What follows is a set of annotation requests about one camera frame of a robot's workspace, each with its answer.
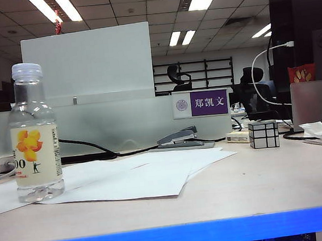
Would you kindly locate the clear plastic bottle yellow label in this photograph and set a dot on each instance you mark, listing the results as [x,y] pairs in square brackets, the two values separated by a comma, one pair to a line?
[36,155]

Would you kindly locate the grey stapler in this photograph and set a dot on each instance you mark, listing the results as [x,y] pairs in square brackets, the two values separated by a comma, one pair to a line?
[179,135]

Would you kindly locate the frosted glass desk partition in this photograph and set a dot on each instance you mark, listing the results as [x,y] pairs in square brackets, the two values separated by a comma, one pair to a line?
[121,121]

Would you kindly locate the black office chair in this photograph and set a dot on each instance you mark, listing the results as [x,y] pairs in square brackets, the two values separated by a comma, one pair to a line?
[173,73]
[249,95]

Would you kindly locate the purple and white nameplate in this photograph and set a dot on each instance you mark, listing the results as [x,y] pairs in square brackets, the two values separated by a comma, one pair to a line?
[207,102]

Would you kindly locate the white paper sheet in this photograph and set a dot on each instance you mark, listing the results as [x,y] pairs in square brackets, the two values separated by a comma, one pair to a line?
[199,158]
[2,195]
[113,187]

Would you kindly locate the grey flat plate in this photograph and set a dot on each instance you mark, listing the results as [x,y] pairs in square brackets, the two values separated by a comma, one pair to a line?
[209,145]

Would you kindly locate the small beige box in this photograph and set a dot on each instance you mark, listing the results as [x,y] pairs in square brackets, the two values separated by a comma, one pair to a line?
[236,137]

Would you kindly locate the silver mirror cube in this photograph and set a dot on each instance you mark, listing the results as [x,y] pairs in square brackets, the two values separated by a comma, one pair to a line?
[263,134]

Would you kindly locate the blue table edge strip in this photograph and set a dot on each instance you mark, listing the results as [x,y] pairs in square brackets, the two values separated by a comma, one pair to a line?
[172,236]

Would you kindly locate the ceiling air vent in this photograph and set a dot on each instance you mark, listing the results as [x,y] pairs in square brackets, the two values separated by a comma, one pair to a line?
[238,22]

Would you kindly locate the red hanging ornament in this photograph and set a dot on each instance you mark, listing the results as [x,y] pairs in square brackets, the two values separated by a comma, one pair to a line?
[58,25]

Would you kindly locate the red snack bag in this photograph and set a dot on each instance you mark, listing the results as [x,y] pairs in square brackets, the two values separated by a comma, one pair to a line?
[302,74]

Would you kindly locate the crumpled white tissue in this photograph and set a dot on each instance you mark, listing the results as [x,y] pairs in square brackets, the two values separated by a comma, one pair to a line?
[316,129]

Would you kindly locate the grey frosted side panel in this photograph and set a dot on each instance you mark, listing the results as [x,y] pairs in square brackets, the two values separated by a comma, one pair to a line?
[316,102]

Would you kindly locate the black computer monitor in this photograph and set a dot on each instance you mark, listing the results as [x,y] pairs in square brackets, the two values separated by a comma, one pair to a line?
[304,12]

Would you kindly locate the black wall shelf rack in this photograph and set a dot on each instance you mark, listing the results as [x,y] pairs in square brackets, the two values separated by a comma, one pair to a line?
[206,73]

